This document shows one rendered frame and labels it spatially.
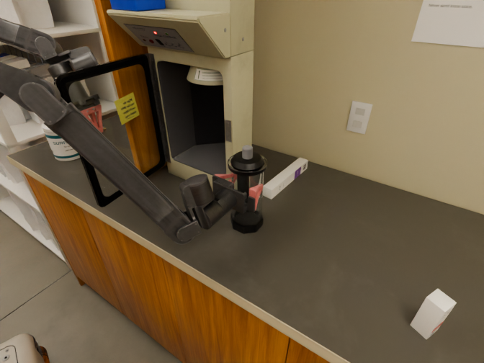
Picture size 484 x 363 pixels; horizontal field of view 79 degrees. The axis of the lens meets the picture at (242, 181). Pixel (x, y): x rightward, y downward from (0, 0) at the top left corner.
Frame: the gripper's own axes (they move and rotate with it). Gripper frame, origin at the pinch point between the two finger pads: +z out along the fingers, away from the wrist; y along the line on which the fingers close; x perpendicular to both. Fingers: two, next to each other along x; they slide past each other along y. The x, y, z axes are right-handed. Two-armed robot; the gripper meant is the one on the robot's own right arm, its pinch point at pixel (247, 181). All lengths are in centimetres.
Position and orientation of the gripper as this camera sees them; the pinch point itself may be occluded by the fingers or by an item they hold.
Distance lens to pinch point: 83.9
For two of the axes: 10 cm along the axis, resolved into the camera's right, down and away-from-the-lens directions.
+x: -0.1, 8.2, 5.7
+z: 5.7, -4.7, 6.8
